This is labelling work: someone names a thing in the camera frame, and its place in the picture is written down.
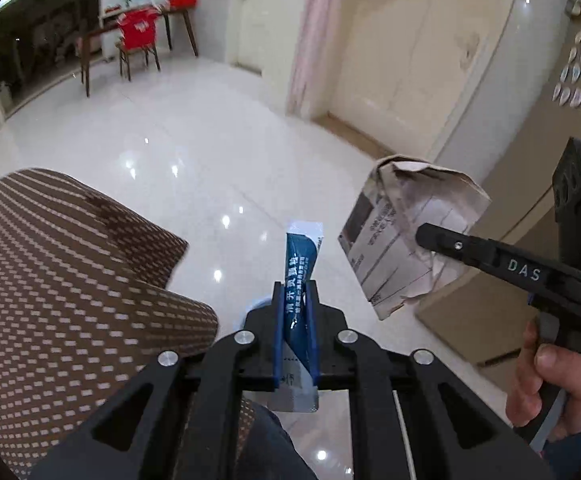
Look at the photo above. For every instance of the group of white wall stickers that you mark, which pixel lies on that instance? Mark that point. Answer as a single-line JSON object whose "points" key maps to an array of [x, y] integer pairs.
{"points": [[575, 70]]}

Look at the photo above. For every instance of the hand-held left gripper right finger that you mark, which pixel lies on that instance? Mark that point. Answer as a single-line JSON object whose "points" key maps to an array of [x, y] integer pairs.
{"points": [[314, 345]]}

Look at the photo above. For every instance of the glass sliding door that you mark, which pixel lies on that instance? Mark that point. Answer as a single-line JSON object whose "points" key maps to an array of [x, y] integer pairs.
{"points": [[35, 45]]}

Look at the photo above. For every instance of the pink curtain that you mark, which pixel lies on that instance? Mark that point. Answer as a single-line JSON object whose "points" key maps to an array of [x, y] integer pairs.
{"points": [[315, 35]]}

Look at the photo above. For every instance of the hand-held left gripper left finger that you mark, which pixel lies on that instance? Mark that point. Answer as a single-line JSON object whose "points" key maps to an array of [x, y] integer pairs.
{"points": [[277, 345]]}

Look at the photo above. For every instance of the wooden chair red cover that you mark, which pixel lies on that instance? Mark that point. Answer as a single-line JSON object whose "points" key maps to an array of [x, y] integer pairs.
{"points": [[138, 35]]}

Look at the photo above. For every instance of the teal toothpaste tube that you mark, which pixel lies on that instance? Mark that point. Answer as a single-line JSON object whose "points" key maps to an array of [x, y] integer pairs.
{"points": [[298, 270]]}

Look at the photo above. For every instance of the wooden dining table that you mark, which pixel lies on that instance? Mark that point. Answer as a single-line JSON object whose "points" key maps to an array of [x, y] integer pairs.
{"points": [[95, 35]]}

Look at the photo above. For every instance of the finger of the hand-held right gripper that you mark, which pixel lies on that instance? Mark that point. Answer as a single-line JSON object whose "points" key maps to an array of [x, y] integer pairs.
{"points": [[470, 252]]}

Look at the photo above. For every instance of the brown polka-dot tablecloth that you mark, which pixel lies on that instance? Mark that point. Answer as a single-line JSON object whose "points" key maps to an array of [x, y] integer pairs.
{"points": [[70, 310]]}

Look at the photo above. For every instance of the person's leg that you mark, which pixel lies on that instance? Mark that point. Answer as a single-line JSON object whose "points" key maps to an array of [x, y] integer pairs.
{"points": [[265, 445]]}

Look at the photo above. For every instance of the paper bag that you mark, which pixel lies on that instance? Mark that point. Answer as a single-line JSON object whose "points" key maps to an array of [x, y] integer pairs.
{"points": [[385, 240]]}

